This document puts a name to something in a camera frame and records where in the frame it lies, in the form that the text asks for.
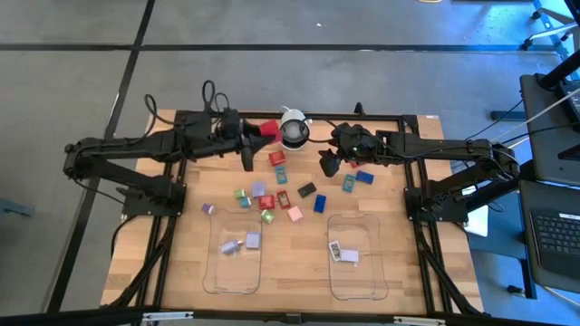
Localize black open laptop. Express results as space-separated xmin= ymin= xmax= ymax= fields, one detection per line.
xmin=518 ymin=179 xmax=580 ymax=294

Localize office chair base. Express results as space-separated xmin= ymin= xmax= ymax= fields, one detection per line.
xmin=519 ymin=0 xmax=580 ymax=52

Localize black box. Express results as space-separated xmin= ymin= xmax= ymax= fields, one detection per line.
xmin=296 ymin=181 xmax=318 ymax=199

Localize black overhead frame rail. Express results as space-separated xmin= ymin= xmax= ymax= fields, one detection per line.
xmin=0 ymin=306 xmax=580 ymax=326

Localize black stand pole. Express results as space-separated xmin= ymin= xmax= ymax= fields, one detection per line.
xmin=536 ymin=47 xmax=580 ymax=91

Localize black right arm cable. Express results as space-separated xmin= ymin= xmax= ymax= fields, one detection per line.
xmin=307 ymin=120 xmax=339 ymax=145

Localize clear plastic bin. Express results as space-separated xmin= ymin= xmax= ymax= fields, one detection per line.
xmin=201 ymin=206 xmax=265 ymax=296
xmin=325 ymin=212 xmax=391 ymax=302

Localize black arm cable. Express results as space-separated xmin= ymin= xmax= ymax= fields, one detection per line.
xmin=143 ymin=80 xmax=232 ymax=126
xmin=307 ymin=120 xmax=339 ymax=145

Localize white cable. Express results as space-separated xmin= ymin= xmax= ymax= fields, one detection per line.
xmin=491 ymin=88 xmax=580 ymax=142

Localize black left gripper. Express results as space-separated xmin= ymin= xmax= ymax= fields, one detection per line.
xmin=217 ymin=110 xmax=283 ymax=174

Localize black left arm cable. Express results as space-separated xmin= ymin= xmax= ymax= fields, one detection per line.
xmin=143 ymin=80 xmax=232 ymax=126

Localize lavender round plug charger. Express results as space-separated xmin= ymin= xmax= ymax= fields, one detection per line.
xmin=218 ymin=239 xmax=245 ymax=256

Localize white cylindrical cup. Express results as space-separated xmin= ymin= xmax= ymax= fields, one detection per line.
xmin=276 ymin=105 xmax=314 ymax=152

